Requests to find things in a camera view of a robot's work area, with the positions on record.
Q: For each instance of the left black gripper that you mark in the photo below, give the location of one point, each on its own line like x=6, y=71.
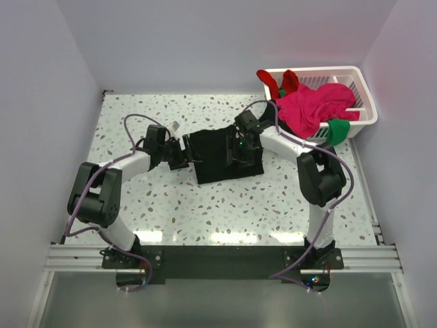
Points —
x=184, y=156

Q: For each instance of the black t-shirt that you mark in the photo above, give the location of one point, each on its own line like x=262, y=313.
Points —
x=211, y=148

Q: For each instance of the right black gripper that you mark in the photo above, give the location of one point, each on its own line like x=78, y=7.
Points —
x=244, y=160

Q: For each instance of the pink t-shirt in basket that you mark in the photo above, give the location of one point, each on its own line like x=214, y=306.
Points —
x=314, y=106

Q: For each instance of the white plastic laundry basket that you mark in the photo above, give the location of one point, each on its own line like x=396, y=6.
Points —
x=332, y=102

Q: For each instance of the green garment in basket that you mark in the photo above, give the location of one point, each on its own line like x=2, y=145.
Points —
x=338, y=130

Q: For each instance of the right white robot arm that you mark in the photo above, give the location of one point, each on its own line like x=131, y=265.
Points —
x=321, y=178

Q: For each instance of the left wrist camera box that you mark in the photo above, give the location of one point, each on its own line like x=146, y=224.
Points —
x=157, y=136

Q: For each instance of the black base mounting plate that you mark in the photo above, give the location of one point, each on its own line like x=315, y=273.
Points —
x=199, y=262

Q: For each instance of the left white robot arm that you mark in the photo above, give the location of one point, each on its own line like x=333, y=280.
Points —
x=94, y=202

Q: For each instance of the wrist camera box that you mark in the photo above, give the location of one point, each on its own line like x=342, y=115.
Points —
x=157, y=136
x=248, y=123

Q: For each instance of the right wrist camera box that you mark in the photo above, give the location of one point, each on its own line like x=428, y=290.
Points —
x=248, y=123

